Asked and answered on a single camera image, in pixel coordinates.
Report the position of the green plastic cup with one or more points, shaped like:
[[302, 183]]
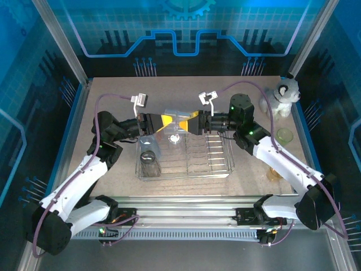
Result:
[[285, 137]]

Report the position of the smoke grey plastic cup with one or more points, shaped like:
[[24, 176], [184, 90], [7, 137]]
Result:
[[149, 169]]

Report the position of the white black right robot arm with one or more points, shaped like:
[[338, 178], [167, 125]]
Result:
[[285, 163]]

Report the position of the aluminium frame rail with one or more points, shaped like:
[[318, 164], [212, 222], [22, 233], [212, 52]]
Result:
[[183, 209]]

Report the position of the black connector block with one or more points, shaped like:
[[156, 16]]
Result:
[[108, 238], [265, 237]]

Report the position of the aluminium side rail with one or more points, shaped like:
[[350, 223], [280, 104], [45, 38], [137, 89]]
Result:
[[77, 118]]

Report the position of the amber plastic cup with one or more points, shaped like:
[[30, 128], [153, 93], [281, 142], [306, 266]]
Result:
[[273, 175]]

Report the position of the aluminium frame post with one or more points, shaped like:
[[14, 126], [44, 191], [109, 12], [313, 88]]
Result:
[[313, 39], [62, 42]]

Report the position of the grey white plush dog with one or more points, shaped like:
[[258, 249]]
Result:
[[282, 98]]

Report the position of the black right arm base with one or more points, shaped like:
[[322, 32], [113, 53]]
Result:
[[245, 216]]

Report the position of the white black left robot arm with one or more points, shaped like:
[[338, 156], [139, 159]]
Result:
[[76, 180]]

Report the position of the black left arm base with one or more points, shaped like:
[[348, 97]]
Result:
[[127, 216]]

